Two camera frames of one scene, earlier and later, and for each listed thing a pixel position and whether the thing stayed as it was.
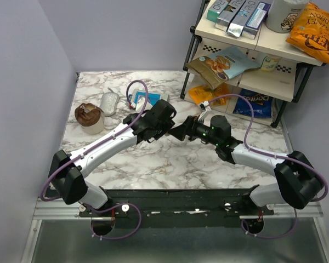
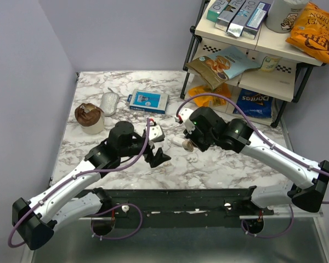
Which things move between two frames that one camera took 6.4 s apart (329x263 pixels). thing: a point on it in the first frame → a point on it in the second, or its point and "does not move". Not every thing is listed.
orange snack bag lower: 200,95 does not move
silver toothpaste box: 223,18 does not move
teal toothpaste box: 215,9 does not move
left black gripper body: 163,129 → 134,150
